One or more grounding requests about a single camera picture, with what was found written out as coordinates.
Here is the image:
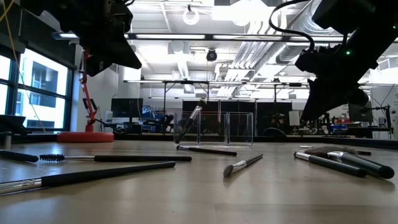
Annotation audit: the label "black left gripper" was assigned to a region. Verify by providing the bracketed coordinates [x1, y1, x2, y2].
[67, 0, 142, 77]

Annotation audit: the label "black equipment stand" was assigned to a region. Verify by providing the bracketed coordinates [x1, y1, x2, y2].
[371, 105, 394, 135]

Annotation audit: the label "clear acrylic organizer box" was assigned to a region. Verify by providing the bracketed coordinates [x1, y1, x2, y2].
[173, 111, 254, 147]

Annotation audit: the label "thin yellow cable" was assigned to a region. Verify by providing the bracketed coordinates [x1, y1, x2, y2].
[0, 0, 46, 131]

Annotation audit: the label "large fluffy powder brush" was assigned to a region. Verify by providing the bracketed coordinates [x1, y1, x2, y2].
[303, 145, 395, 180]

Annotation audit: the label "black aluminium table frame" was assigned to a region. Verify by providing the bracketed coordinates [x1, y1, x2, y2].
[0, 132, 398, 151]

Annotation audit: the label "black partition panels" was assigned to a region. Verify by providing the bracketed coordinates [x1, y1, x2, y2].
[182, 100, 293, 137]

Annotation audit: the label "thick short black makeup brush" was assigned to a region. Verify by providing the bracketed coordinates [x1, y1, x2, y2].
[174, 99, 208, 144]

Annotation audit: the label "silver ventilation duct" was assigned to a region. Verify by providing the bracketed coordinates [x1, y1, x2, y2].
[275, 0, 315, 65]

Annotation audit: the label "black spoolie mascara wand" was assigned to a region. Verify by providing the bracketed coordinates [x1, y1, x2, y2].
[39, 154, 193, 163]

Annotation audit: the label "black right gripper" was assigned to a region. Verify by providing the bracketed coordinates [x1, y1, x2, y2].
[295, 30, 379, 121]

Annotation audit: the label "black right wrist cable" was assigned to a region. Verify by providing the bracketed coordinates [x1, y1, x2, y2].
[269, 0, 315, 52]

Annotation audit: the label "white ring light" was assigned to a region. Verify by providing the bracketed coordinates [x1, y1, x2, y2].
[182, 4, 200, 26]

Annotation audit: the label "thin black eyeliner brush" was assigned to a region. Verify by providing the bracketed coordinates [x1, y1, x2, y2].
[176, 144, 238, 157]
[298, 144, 373, 156]

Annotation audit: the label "long ceiling light bar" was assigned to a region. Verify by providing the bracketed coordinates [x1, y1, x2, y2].
[52, 32, 398, 44]

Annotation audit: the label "black ceiling camera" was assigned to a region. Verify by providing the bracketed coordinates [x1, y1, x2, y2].
[205, 48, 218, 62]

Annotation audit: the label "large black-framed window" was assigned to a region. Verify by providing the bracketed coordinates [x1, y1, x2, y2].
[0, 46, 75, 132]

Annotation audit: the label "black platform on post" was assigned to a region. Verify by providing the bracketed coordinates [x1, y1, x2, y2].
[0, 114, 29, 149]

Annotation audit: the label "pen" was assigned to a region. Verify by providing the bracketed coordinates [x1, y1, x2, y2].
[0, 161, 177, 196]
[0, 150, 39, 163]

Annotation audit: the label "red desk lamp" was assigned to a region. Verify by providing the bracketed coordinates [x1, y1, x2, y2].
[57, 49, 115, 143]

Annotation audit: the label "black gantry frame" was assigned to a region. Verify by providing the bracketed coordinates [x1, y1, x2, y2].
[273, 82, 320, 131]
[163, 80, 210, 121]

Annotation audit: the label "black makeup brush silver ferrule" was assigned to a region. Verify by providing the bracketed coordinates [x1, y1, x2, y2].
[223, 154, 264, 179]
[294, 151, 368, 179]

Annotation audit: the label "black computer monitor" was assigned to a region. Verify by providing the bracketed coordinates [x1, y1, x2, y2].
[347, 104, 373, 123]
[111, 98, 144, 124]

